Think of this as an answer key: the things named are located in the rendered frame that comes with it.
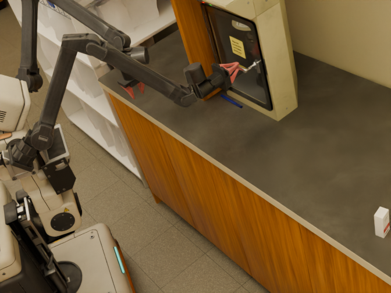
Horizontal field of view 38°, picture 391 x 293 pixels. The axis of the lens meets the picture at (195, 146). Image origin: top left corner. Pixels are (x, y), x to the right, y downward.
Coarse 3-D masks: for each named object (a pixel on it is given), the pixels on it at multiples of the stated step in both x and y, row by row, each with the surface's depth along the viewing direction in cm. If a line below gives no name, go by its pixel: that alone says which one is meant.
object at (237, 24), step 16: (208, 16) 219; (224, 16) 209; (224, 32) 216; (240, 32) 206; (256, 32) 199; (224, 48) 223; (256, 48) 204; (240, 64) 220; (240, 80) 227; (256, 80) 217; (256, 96) 224
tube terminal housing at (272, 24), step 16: (256, 0) 192; (272, 0) 196; (240, 16) 203; (256, 16) 195; (272, 16) 199; (272, 32) 202; (288, 32) 221; (272, 48) 206; (288, 48) 213; (272, 64) 209; (288, 64) 214; (272, 80) 213; (288, 80) 218; (240, 96) 238; (272, 96) 217; (288, 96) 222; (272, 112) 224; (288, 112) 226
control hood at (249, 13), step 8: (200, 0) 199; (208, 0) 192; (216, 0) 190; (224, 0) 188; (232, 0) 187; (240, 0) 188; (248, 0) 190; (224, 8) 186; (232, 8) 187; (240, 8) 189; (248, 8) 191; (248, 16) 193
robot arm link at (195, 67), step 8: (192, 64) 205; (200, 64) 202; (184, 72) 202; (192, 72) 201; (200, 72) 202; (192, 80) 204; (200, 80) 203; (184, 96) 204; (192, 96) 204; (184, 104) 205
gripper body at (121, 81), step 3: (123, 72) 226; (123, 75) 227; (126, 75) 226; (120, 78) 231; (123, 78) 230; (126, 78) 228; (129, 78) 227; (132, 78) 228; (135, 78) 228; (120, 81) 229; (123, 81) 228; (126, 81) 228; (129, 81) 227; (132, 81) 228; (123, 84) 227; (126, 84) 227
